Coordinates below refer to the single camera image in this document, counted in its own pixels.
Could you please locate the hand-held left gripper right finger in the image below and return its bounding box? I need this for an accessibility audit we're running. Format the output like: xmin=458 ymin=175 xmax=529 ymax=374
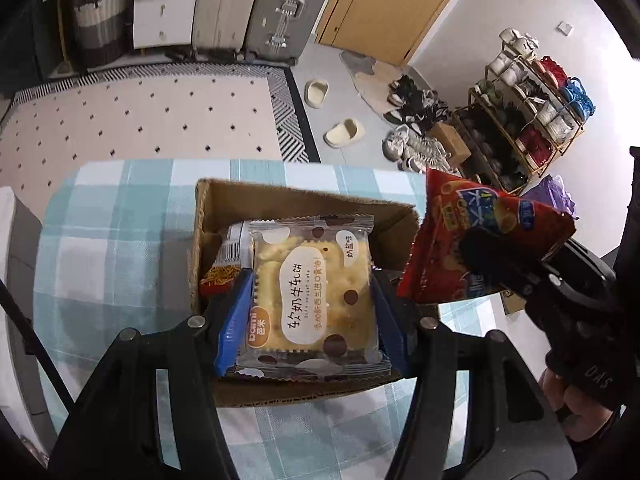
xmin=372 ymin=269 xmax=581 ymax=480

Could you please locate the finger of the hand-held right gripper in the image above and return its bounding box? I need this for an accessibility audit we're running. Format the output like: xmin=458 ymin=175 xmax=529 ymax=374
xmin=459 ymin=227 xmax=556 ymax=303
xmin=542 ymin=239 xmax=616 ymax=281

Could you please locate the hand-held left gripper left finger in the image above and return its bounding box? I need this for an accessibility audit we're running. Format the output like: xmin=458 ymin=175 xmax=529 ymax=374
xmin=47 ymin=269 xmax=256 ymax=480

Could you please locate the red triangular snack packet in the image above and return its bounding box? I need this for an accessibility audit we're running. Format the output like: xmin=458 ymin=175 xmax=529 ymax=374
xmin=396 ymin=169 xmax=577 ymax=305

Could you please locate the orange noodle snack packet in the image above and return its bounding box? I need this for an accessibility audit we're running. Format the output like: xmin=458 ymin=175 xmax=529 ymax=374
xmin=200 ymin=220 xmax=256 ymax=301

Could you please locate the yellow cracker packet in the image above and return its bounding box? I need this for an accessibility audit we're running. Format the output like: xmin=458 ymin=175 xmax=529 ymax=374
xmin=225 ymin=214 xmax=393 ymax=380

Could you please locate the person's right hand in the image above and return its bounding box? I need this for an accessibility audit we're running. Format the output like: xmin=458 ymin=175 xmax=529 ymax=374
xmin=540 ymin=367 xmax=626 ymax=443

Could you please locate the purple plastic bag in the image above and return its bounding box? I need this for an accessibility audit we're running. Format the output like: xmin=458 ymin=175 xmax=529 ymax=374
xmin=520 ymin=174 xmax=581 ymax=221

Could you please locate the bamboo shoe rack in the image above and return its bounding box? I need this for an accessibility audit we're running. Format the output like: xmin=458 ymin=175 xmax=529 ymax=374
xmin=452 ymin=40 xmax=586 ymax=196

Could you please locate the wooden shoe rack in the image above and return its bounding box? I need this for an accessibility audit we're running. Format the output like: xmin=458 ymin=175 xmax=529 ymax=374
xmin=457 ymin=27 xmax=596 ymax=193

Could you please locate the small brown cardboard box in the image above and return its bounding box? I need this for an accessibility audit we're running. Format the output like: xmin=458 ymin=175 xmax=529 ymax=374
xmin=429 ymin=121 xmax=471 ymax=161

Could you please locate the pile of sneakers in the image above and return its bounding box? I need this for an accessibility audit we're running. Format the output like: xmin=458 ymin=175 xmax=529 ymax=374
xmin=382 ymin=74 xmax=463 ymax=173

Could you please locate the cream slipper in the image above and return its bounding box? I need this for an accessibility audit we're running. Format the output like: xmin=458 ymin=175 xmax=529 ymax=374
xmin=324 ymin=117 xmax=365 ymax=148
xmin=304 ymin=79 xmax=331 ymax=110

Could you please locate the grey oval doormat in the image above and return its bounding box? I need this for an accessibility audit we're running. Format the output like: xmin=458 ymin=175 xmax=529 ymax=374
xmin=340 ymin=50 xmax=401 ymax=116

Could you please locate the patterned floor rug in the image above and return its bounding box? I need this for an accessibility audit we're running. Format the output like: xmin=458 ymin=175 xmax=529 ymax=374
xmin=0 ymin=62 xmax=321 ymax=196

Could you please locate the tan wooden door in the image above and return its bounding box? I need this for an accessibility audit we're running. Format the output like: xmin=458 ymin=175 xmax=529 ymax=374
xmin=316 ymin=0 xmax=478 ymax=67

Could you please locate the silver suitcase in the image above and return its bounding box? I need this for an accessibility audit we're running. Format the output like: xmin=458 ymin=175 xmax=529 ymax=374
xmin=239 ymin=0 xmax=341 ymax=67

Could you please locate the beige suitcase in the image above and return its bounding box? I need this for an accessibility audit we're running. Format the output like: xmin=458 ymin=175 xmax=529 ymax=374
xmin=191 ymin=0 xmax=268 ymax=61

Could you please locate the white drawer desk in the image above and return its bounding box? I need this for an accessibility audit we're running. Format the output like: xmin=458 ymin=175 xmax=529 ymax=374
xmin=42 ymin=0 xmax=203 ymax=51

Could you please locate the woven laundry basket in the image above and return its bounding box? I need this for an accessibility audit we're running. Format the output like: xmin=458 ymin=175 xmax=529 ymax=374
xmin=72 ymin=0 xmax=128 ymax=68

